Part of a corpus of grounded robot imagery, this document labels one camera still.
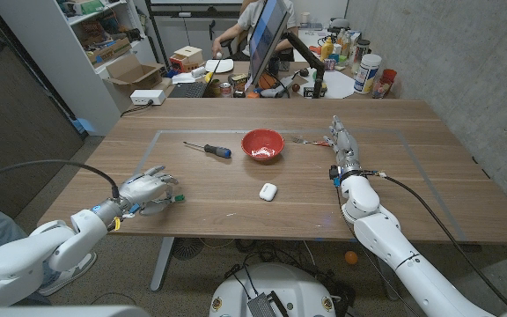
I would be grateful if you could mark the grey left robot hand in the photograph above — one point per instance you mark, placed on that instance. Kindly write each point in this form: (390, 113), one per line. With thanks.
(143, 189)

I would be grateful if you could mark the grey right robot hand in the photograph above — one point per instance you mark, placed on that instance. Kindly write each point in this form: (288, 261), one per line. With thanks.
(348, 149)

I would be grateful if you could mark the green-capped marker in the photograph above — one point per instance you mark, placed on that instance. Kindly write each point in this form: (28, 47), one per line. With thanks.
(179, 198)

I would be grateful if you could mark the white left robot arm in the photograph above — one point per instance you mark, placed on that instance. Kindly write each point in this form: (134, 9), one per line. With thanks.
(24, 260)

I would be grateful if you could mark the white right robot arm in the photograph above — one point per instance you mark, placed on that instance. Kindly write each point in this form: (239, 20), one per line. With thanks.
(394, 246)

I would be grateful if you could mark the black blue-tipped screwdriver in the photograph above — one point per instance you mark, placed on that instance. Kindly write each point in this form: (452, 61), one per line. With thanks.
(218, 151)

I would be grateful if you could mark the red bowl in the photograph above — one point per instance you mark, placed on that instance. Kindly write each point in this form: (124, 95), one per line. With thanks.
(262, 142)

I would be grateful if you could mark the white AirPods case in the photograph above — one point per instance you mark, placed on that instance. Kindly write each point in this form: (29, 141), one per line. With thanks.
(268, 192)

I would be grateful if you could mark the white paper sheet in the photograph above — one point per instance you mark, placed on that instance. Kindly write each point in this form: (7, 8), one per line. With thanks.
(337, 86)

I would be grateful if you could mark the grey table leg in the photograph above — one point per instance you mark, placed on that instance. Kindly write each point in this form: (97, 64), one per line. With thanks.
(387, 288)
(162, 264)

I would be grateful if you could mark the white wipes canister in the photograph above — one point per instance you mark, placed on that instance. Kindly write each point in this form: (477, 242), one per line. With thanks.
(367, 75)

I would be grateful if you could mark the white power box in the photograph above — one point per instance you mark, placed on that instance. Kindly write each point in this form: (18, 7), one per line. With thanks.
(148, 97)

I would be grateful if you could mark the clear jar with black lid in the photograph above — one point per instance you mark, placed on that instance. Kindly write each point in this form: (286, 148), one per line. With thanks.
(361, 53)

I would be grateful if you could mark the yellow mustard bottle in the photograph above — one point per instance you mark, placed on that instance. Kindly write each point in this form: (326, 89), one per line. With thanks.
(326, 50)

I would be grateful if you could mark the small orange basketball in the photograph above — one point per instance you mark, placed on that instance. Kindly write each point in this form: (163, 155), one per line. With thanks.
(266, 81)

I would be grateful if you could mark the orange ball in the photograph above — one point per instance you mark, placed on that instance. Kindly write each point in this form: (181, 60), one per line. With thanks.
(351, 257)

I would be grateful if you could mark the grey white sneaker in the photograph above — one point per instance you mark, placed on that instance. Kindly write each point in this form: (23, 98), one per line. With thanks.
(77, 275)

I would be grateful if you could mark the black keyboard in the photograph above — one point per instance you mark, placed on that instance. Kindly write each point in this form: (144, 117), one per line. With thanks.
(189, 90)

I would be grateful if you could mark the open cardboard box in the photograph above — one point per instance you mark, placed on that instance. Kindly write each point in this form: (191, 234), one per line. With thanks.
(134, 72)

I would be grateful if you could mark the red labelled tin can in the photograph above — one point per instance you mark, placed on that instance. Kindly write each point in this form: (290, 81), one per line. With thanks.
(226, 90)

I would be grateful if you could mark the SPAM can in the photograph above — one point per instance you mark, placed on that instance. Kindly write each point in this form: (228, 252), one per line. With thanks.
(238, 80)

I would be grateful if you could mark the computer monitor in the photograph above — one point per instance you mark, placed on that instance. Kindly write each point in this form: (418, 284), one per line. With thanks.
(264, 39)

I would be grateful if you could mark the wooden toy house box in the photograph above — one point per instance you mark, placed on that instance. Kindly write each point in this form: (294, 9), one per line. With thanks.
(187, 57)

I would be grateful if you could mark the printed cardboard box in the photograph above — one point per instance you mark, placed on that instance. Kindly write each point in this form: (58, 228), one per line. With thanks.
(108, 50)

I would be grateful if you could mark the dark wooden door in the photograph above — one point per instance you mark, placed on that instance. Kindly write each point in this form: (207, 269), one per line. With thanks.
(16, 123)

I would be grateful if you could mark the white plate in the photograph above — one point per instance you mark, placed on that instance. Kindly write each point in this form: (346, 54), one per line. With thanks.
(220, 66)

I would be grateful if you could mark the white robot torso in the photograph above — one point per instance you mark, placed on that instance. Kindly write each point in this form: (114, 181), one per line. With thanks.
(275, 282)

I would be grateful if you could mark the white shelf unit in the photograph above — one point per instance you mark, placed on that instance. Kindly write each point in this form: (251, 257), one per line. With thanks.
(51, 53)

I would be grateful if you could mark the seated person in grey shirt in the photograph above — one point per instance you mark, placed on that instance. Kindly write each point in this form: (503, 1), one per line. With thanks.
(247, 16)

